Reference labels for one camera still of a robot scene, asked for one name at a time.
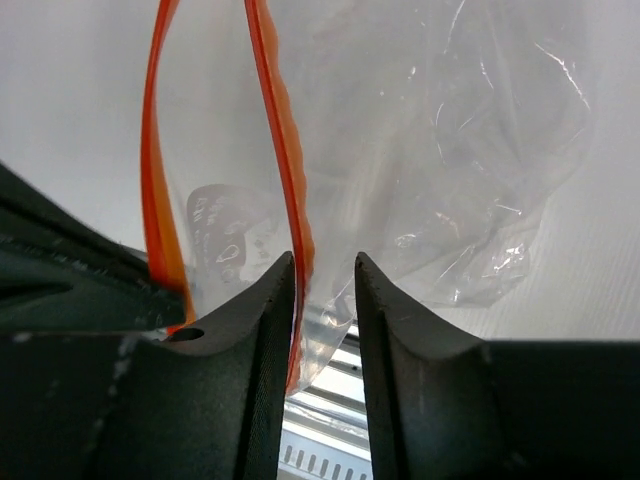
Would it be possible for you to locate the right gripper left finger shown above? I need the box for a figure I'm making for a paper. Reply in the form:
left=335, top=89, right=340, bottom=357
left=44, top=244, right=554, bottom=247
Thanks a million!
left=1, top=253, right=295, bottom=479

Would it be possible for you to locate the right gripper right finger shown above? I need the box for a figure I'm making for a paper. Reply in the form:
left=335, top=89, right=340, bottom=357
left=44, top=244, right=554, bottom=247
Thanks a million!
left=354, top=253, right=639, bottom=479

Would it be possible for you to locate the clear zip top bag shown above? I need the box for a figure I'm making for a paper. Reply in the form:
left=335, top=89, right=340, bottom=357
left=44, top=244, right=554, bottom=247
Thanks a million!
left=140, top=1, right=595, bottom=392

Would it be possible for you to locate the aluminium mounting rail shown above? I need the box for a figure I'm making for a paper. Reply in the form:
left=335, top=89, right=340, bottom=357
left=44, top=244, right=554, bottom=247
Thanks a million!
left=285, top=335, right=368, bottom=448

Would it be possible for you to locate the white slotted cable duct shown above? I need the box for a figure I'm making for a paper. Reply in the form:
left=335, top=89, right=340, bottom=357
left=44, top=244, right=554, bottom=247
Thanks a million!
left=278, top=430, right=373, bottom=480

